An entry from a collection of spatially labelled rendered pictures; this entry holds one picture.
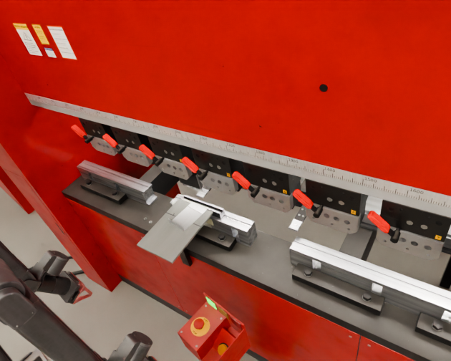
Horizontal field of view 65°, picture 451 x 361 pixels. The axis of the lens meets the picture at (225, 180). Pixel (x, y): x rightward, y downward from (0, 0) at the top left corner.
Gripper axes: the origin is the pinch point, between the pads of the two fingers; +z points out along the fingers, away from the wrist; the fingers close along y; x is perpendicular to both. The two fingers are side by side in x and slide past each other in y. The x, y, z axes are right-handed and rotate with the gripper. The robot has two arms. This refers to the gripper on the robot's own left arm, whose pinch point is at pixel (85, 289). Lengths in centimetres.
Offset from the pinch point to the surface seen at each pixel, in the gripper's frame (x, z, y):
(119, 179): -38, 22, 43
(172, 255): -25.1, 12.3, -15.5
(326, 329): -31, 43, -67
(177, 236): -31.4, 15.5, -10.9
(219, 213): -47, 24, -16
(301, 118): -74, -23, -54
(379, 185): -70, -8, -73
